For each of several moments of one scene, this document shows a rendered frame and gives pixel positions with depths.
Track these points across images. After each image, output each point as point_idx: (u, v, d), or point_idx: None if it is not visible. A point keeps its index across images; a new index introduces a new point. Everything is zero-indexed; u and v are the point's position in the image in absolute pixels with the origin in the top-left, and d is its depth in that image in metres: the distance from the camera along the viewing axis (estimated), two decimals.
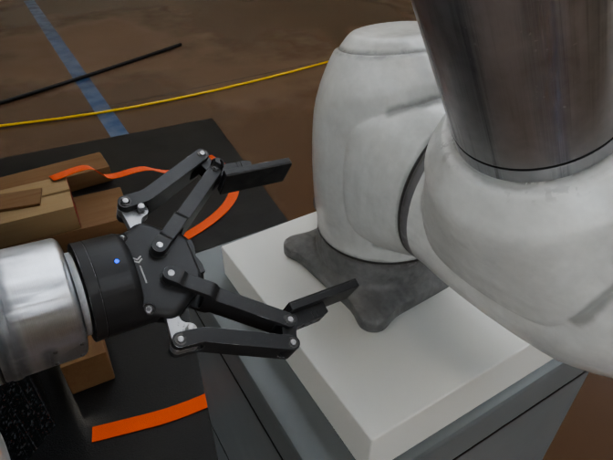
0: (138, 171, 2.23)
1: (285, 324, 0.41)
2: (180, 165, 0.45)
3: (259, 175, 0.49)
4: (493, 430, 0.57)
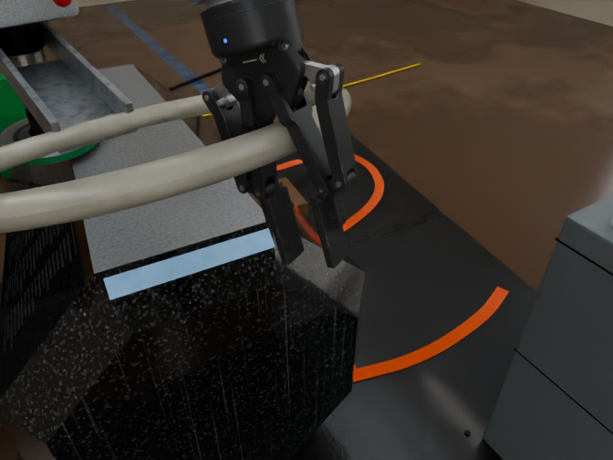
0: (297, 163, 2.51)
1: (254, 190, 0.48)
2: (336, 154, 0.41)
3: (324, 230, 0.46)
4: None
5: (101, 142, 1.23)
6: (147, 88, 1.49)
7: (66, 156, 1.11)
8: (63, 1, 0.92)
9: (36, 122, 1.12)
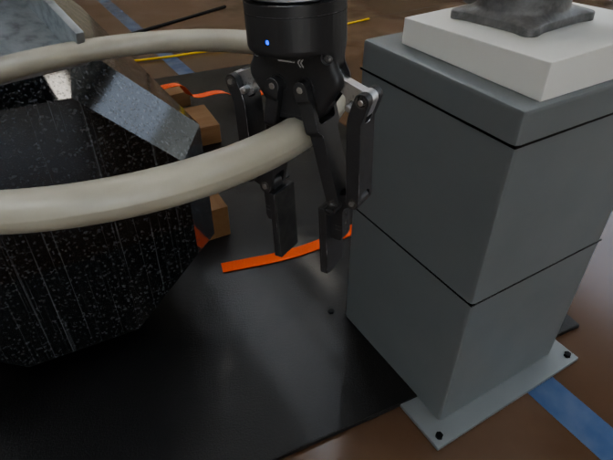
0: (217, 93, 2.52)
1: (261, 182, 0.46)
2: (356, 176, 0.40)
3: (325, 236, 0.47)
4: (604, 112, 0.86)
5: None
6: None
7: None
8: None
9: None
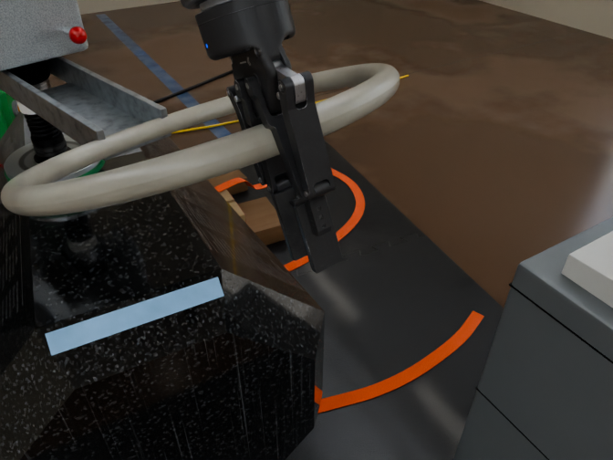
0: None
1: (266, 184, 0.49)
2: (300, 164, 0.40)
3: (312, 235, 0.46)
4: None
5: None
6: None
7: None
8: (80, 38, 0.97)
9: (44, 149, 1.15)
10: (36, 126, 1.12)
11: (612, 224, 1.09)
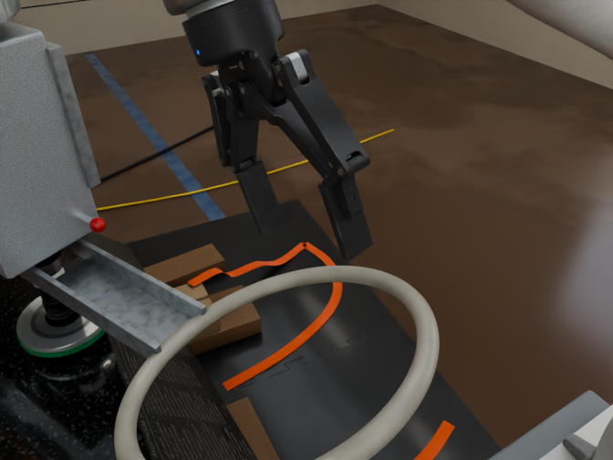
0: (254, 267, 2.50)
1: (230, 163, 0.51)
2: (324, 141, 0.37)
3: (340, 219, 0.42)
4: None
5: (13, 355, 1.22)
6: (74, 264, 1.48)
7: None
8: (101, 229, 1.04)
9: (57, 314, 1.20)
10: (50, 296, 1.17)
11: (560, 421, 1.09)
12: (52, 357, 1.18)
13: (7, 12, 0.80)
